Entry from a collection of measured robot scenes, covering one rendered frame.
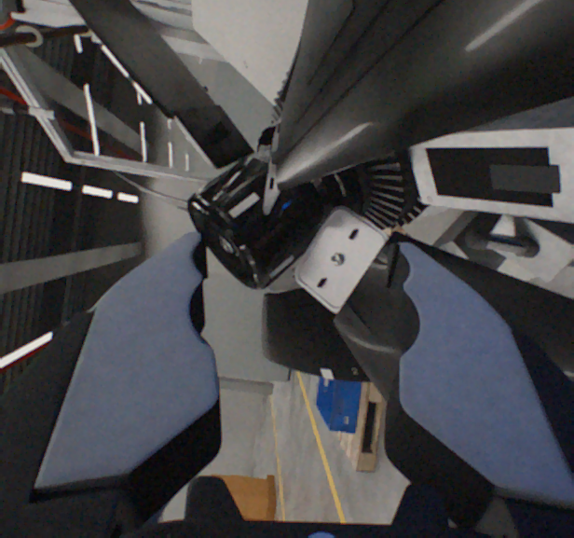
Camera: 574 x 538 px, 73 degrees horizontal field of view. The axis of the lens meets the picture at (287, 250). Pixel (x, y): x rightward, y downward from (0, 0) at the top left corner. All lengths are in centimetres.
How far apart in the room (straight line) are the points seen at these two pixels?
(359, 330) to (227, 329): 727
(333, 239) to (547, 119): 19
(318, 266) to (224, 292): 709
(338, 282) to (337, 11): 24
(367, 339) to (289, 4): 44
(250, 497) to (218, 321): 320
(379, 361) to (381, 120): 25
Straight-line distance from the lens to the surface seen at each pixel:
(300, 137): 24
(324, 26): 22
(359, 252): 36
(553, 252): 43
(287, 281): 49
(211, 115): 44
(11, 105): 39
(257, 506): 839
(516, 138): 31
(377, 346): 36
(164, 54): 49
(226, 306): 751
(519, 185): 33
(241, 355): 776
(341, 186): 38
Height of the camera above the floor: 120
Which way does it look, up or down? 6 degrees down
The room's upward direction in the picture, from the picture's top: 81 degrees counter-clockwise
